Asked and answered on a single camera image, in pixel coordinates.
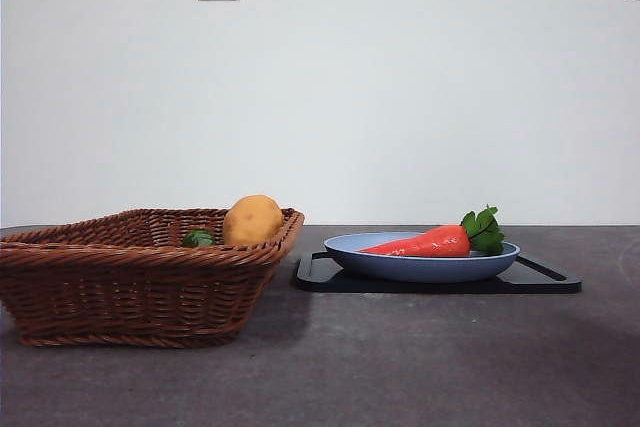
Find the orange carrot with green leaves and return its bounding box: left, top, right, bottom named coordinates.
left=357, top=204, right=507, bottom=259

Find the blue round plate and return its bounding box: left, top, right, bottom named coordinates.
left=323, top=231, right=521, bottom=284

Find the yellow-brown potato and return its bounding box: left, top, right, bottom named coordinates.
left=222, top=194, right=287, bottom=248

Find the green chili pepper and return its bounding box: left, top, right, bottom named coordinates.
left=181, top=229, right=218, bottom=248

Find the black rectangular tray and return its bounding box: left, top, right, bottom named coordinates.
left=292, top=250, right=584, bottom=294

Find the brown wicker basket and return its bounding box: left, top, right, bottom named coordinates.
left=0, top=207, right=306, bottom=349

